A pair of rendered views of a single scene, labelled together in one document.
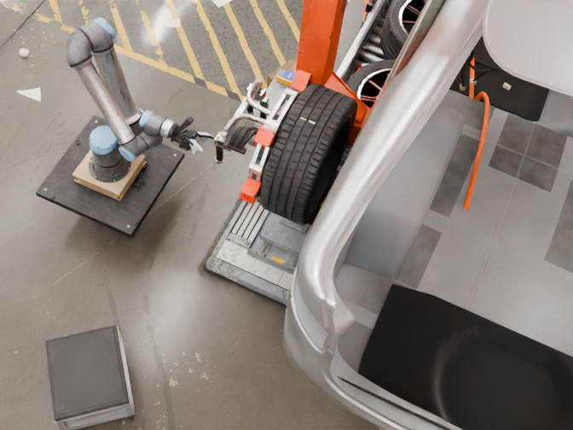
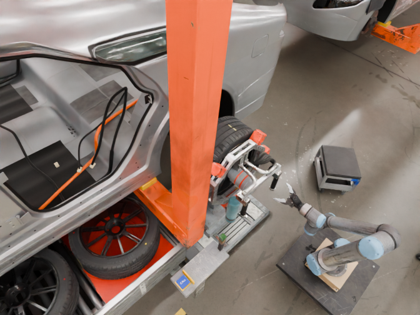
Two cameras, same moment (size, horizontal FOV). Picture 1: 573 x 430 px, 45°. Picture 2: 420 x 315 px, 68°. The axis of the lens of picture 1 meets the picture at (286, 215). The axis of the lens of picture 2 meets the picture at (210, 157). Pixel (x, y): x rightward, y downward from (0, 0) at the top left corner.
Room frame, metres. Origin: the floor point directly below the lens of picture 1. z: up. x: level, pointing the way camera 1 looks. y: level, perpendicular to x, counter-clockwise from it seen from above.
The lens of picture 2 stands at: (3.37, 0.47, 2.66)
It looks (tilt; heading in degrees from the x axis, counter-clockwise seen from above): 50 degrees down; 204
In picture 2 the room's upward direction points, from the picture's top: 6 degrees clockwise
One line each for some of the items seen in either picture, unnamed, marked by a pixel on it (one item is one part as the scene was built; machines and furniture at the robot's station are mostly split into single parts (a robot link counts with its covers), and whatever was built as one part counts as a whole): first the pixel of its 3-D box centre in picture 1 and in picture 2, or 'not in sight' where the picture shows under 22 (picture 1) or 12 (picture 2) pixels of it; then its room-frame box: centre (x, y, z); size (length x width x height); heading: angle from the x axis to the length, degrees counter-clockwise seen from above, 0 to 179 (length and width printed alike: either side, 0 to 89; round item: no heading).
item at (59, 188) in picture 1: (115, 185); (322, 272); (2.01, 1.01, 0.15); 0.60 x 0.60 x 0.30; 73
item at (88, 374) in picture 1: (90, 380); (335, 170); (0.87, 0.84, 0.17); 0.43 x 0.36 x 0.34; 23
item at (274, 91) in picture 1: (277, 100); (200, 267); (2.58, 0.15, 0.44); 0.43 x 0.17 x 0.03; 163
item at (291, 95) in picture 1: (278, 142); (236, 173); (1.99, 0.09, 0.85); 0.54 x 0.07 x 0.54; 163
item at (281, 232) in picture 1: (299, 209); (214, 197); (1.94, -0.07, 0.32); 0.40 x 0.30 x 0.28; 163
